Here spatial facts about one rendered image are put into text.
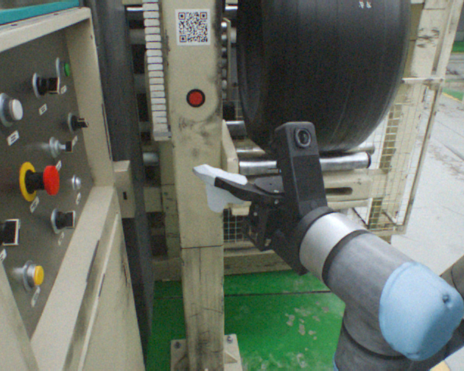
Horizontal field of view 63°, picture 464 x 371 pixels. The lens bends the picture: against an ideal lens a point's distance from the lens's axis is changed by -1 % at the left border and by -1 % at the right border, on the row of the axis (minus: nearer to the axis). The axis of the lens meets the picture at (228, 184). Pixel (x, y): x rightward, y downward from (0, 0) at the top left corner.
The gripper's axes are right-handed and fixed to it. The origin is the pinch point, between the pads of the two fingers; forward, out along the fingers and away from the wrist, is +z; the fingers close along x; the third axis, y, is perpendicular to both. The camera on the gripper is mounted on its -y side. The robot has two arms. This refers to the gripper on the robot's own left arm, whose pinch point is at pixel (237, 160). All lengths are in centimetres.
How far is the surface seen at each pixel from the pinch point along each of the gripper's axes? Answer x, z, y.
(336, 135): 33.0, 12.3, 1.5
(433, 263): 157, 40, 86
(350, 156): 44.0, 16.3, 8.6
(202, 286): 18, 37, 58
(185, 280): 13, 39, 55
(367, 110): 34.9, 7.3, -5.5
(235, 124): 31, 52, 10
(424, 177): 241, 109, 74
